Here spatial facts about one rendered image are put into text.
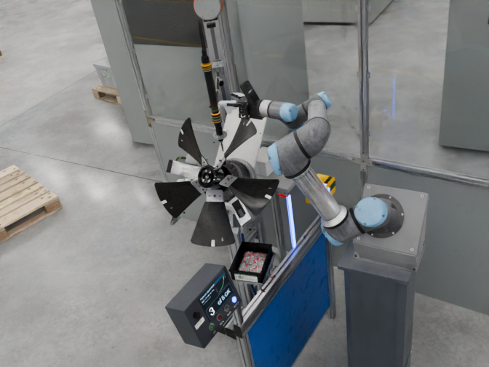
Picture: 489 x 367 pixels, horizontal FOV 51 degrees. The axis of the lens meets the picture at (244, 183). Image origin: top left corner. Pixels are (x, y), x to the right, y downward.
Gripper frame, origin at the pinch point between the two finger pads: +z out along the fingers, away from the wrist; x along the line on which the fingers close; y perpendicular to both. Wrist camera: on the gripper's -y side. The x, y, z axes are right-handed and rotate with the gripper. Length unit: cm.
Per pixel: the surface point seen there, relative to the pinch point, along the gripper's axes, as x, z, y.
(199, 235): -24, 13, 68
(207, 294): -70, -35, 44
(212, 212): -13, 11, 60
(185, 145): 9, 42, 39
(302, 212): 71, 10, 119
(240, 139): 10.9, 4.3, 28.3
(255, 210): -10, -15, 52
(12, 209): 3, 275, 151
